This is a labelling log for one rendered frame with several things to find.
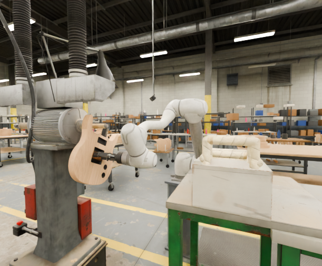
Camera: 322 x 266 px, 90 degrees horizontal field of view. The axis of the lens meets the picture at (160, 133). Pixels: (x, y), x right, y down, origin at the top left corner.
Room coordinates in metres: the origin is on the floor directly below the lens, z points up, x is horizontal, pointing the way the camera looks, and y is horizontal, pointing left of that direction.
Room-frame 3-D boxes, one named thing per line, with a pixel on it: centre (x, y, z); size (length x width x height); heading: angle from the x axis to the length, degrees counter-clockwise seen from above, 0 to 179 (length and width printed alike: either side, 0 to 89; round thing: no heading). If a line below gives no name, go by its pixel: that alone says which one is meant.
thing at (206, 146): (0.64, -0.18, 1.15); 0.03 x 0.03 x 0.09
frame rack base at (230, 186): (0.65, -0.28, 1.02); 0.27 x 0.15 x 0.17; 69
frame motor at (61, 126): (1.21, 0.73, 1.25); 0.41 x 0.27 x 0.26; 69
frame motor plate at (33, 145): (1.23, 0.80, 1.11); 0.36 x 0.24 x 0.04; 69
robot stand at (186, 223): (1.63, -0.22, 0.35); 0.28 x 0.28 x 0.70; 61
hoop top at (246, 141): (0.61, -0.26, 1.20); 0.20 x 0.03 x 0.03; 68
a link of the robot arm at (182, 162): (1.63, -0.23, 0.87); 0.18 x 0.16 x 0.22; 61
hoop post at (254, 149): (0.58, -0.34, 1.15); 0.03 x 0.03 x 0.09
